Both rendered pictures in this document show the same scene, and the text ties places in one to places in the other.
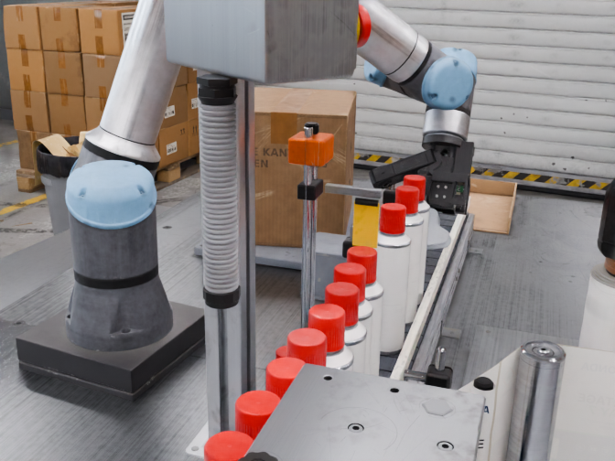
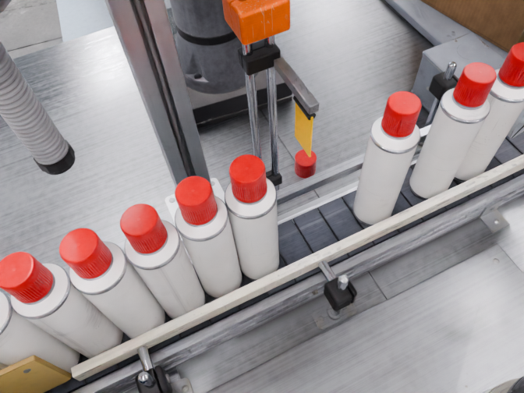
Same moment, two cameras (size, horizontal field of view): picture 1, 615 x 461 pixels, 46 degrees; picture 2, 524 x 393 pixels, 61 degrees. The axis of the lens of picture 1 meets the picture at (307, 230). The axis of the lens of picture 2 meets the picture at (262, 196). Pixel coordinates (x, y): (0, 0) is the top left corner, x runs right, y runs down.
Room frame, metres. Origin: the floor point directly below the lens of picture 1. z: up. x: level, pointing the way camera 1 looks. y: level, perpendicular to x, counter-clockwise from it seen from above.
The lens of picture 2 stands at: (0.60, -0.26, 1.41)
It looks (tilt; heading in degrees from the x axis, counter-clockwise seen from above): 57 degrees down; 51
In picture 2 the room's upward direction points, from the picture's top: 5 degrees counter-clockwise
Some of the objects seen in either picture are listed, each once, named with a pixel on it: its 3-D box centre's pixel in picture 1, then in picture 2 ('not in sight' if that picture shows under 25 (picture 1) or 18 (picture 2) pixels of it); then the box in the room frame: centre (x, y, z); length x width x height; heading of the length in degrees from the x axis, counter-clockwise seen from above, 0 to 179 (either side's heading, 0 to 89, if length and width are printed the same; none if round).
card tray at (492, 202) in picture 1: (458, 200); not in sight; (1.70, -0.37, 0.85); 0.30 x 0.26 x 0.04; 162
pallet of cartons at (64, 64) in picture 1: (120, 93); not in sight; (4.88, 1.27, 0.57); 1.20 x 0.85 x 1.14; 159
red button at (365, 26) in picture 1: (350, 26); not in sight; (0.67, -0.03, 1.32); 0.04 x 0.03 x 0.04; 38
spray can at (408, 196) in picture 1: (403, 255); (449, 137); (0.99, -0.14, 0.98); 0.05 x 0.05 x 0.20
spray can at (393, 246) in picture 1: (389, 278); (385, 164); (0.90, -0.11, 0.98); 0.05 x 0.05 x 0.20
